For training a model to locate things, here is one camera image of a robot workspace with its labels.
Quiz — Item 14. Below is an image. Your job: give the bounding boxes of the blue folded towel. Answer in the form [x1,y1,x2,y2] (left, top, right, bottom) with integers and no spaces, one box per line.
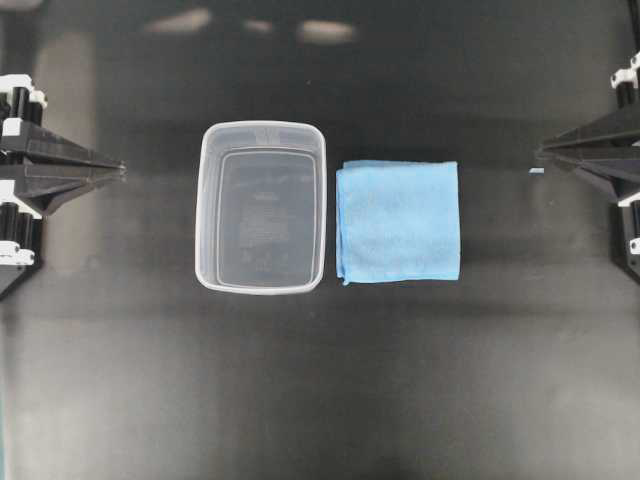
[336,160,461,285]

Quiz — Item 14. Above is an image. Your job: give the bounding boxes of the clear plastic container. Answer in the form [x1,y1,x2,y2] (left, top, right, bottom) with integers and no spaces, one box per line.
[194,120,327,295]

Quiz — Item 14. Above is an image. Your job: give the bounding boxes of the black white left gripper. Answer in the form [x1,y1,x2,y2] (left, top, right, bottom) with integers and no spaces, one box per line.
[1,74,126,298]

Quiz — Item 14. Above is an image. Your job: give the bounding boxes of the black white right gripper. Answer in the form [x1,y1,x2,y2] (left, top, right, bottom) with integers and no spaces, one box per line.
[536,52,639,280]

